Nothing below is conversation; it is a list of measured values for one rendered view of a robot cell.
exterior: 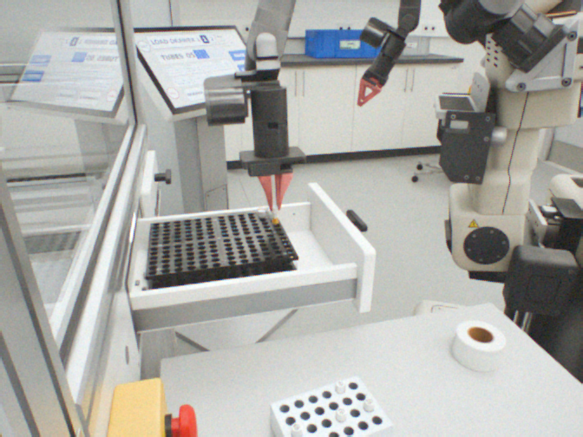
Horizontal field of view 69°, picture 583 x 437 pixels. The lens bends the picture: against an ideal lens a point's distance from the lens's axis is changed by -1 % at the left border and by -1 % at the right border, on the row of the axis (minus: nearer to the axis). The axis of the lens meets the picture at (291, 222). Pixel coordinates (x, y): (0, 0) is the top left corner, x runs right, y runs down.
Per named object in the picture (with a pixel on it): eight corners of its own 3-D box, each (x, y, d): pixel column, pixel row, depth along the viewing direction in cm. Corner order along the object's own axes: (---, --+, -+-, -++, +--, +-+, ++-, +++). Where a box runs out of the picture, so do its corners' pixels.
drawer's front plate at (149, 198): (160, 191, 111) (154, 149, 106) (158, 242, 86) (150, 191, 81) (153, 192, 111) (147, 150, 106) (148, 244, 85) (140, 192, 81)
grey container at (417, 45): (414, 53, 426) (415, 35, 418) (430, 55, 399) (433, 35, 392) (376, 54, 417) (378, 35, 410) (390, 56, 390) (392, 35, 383)
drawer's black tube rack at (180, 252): (274, 240, 83) (274, 210, 80) (298, 291, 67) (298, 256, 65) (155, 254, 78) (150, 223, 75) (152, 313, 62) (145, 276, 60)
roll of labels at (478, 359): (492, 341, 68) (497, 321, 66) (507, 374, 62) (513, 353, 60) (447, 338, 69) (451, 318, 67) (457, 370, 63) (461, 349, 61)
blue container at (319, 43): (363, 54, 412) (365, 29, 402) (382, 57, 376) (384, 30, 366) (303, 55, 398) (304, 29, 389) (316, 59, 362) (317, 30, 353)
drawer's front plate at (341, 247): (314, 230, 91) (316, 181, 86) (370, 313, 65) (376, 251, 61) (306, 231, 90) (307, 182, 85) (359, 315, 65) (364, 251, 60)
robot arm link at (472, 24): (533, 5, 72) (512, 22, 77) (488, -36, 72) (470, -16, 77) (504, 42, 71) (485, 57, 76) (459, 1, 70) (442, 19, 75)
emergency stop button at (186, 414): (198, 421, 43) (193, 393, 42) (200, 456, 40) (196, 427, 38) (167, 427, 43) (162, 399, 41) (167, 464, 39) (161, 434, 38)
